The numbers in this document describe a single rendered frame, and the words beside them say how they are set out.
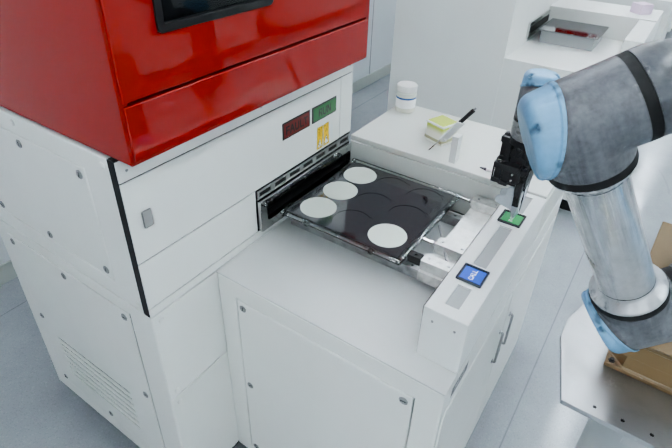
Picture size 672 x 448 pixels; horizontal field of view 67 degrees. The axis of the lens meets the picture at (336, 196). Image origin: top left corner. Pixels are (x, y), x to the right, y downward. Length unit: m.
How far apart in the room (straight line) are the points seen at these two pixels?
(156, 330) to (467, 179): 0.92
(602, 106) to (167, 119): 0.71
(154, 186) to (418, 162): 0.80
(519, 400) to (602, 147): 1.62
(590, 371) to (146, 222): 0.96
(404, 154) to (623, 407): 0.85
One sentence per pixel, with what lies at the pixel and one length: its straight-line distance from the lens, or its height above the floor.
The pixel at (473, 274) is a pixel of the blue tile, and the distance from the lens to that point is 1.14.
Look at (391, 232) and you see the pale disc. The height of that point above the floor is 0.90.
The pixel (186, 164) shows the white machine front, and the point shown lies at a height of 1.15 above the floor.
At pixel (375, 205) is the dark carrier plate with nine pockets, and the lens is 1.43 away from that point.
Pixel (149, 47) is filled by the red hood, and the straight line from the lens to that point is 0.95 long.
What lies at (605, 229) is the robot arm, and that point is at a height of 1.27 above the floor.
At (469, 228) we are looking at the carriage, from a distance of 1.42.
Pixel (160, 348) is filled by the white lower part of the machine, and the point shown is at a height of 0.72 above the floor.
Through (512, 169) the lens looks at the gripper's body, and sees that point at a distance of 1.25.
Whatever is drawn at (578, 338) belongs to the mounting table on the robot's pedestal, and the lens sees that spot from 1.30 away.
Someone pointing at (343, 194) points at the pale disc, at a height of 0.90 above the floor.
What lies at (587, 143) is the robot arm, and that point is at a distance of 0.68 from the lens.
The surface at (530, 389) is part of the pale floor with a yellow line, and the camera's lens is 2.26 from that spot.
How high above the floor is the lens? 1.69
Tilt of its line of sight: 33 degrees down
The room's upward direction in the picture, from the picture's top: 2 degrees clockwise
